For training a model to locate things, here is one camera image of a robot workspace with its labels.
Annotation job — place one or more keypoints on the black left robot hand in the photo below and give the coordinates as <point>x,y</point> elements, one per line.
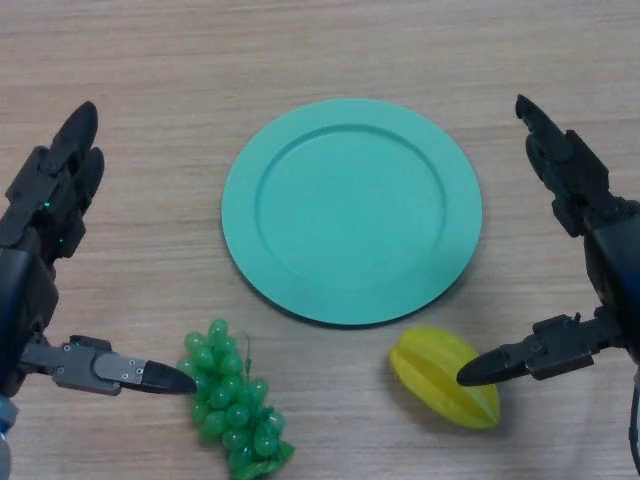
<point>35,210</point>

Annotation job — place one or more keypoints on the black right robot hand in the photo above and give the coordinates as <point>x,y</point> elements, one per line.
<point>580,175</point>

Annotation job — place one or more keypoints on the teal round plate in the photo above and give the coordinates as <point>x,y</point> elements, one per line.
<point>350,215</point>

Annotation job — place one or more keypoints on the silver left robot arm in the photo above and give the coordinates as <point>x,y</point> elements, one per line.
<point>5,445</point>

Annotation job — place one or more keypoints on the green grape bunch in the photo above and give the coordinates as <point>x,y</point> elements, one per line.
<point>235,400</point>

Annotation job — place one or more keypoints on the yellow starfruit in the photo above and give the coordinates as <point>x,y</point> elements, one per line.
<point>430,365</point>

